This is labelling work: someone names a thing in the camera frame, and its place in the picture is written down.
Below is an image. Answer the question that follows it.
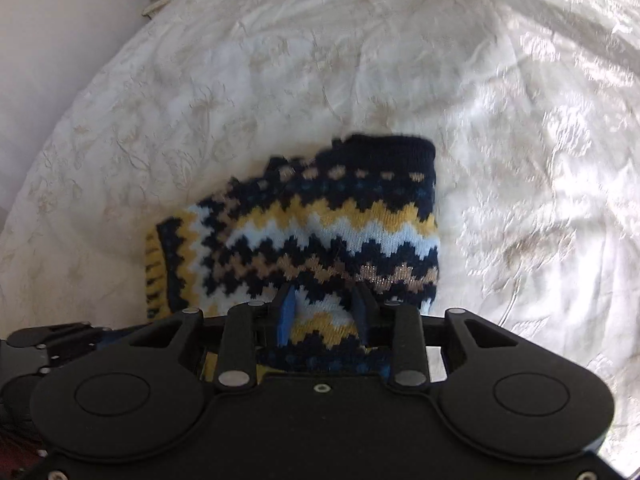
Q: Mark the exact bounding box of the navy yellow patterned knit sweater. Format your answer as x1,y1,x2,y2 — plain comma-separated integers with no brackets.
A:
145,133,439,375

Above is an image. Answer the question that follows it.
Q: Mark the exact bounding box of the cream floral bedspread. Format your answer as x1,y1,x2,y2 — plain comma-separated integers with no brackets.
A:
1,0,639,474

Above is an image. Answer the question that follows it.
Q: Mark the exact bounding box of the cream bedside table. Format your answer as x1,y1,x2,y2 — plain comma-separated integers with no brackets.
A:
142,0,168,20

